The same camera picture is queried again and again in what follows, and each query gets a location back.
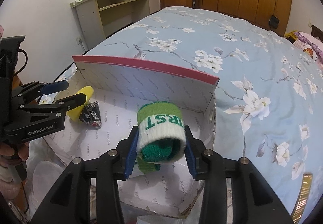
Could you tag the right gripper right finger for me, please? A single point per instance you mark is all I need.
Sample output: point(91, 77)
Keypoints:
point(253, 200)

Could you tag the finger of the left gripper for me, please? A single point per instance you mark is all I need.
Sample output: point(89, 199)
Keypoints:
point(50, 88)
point(69, 103)

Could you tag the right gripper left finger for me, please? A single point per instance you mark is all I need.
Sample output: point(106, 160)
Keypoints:
point(68, 201)

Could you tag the green white knitted sock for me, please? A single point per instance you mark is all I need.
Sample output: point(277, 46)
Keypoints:
point(161, 137)

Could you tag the person left hand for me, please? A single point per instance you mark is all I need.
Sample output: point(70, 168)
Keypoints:
point(23, 151)

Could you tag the black smartphone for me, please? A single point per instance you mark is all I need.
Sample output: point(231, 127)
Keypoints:
point(302, 198)

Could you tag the beige low bookshelf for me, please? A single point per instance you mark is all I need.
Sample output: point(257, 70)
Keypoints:
point(100, 19)

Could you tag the pink cardboard box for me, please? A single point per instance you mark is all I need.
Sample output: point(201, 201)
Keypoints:
point(161, 99)

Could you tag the floral blue bedspread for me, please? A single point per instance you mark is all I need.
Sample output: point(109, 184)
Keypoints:
point(268, 99)

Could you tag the pink ruffled pillow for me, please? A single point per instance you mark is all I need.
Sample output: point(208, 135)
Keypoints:
point(310, 45)

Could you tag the dark wooden headboard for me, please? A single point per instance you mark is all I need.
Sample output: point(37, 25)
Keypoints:
point(317, 33)

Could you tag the small black bag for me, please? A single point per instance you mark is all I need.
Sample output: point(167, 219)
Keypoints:
point(274, 22)

